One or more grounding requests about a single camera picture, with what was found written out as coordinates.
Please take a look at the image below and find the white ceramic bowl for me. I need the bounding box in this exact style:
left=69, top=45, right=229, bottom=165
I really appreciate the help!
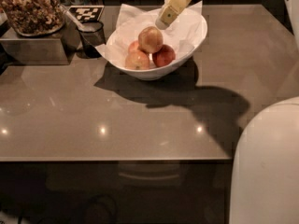
left=106, top=7, right=208, bottom=81

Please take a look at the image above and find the yellow-red apple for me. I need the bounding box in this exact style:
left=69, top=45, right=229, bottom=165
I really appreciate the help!
left=138, top=26, right=164, bottom=53
left=125, top=50, right=150, bottom=70

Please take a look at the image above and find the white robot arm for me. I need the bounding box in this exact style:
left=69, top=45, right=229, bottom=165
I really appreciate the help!
left=228, top=83, right=299, bottom=224

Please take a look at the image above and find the white paper liner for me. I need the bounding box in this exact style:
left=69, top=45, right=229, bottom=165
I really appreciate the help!
left=95, top=1, right=207, bottom=68

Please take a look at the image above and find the right red apple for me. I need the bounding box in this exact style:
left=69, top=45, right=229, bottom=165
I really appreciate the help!
left=152, top=45, right=176, bottom=67

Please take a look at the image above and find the dark metal box stand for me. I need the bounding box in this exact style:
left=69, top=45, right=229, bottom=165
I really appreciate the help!
left=0, top=22, right=80, bottom=65

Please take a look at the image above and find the black white fiducial marker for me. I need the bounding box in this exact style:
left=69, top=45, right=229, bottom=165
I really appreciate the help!
left=69, top=6, right=104, bottom=22

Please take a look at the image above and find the red apple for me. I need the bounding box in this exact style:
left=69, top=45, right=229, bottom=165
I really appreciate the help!
left=152, top=45, right=176, bottom=67
left=128, top=40, right=140, bottom=53

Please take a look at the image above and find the back left red apple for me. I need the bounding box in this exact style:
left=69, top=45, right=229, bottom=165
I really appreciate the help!
left=128, top=40, right=140, bottom=53

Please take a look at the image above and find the white spoon handle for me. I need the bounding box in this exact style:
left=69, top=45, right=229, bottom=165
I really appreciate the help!
left=60, top=5, right=85, bottom=32

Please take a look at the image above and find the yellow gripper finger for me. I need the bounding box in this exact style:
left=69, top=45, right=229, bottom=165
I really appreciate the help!
left=155, top=0, right=192, bottom=30

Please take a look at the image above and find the glass jar of nuts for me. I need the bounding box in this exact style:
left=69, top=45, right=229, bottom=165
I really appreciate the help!
left=0, top=0, right=64, bottom=37

